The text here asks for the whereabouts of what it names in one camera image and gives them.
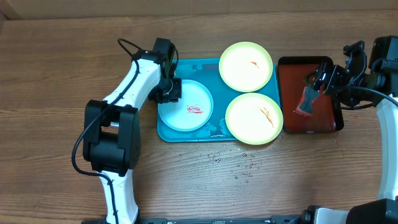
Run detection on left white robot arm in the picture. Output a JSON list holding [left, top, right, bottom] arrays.
[[72, 38, 182, 223]]

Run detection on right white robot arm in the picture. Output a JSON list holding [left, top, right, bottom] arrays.
[[295, 35, 397, 224]]

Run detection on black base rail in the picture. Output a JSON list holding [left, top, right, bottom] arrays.
[[134, 215, 313, 224]]

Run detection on teal plastic tray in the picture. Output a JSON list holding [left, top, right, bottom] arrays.
[[157, 58, 280, 142]]

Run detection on light blue plate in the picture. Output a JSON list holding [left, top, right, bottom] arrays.
[[158, 80, 213, 132]]

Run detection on yellow-green plate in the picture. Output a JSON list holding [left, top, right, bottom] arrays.
[[219, 42, 274, 93], [225, 93, 284, 145]]

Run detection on black red lacquer tray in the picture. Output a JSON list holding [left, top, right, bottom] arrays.
[[276, 56, 344, 133]]

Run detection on orange black sponge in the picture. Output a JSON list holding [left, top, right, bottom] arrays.
[[295, 86, 320, 117]]

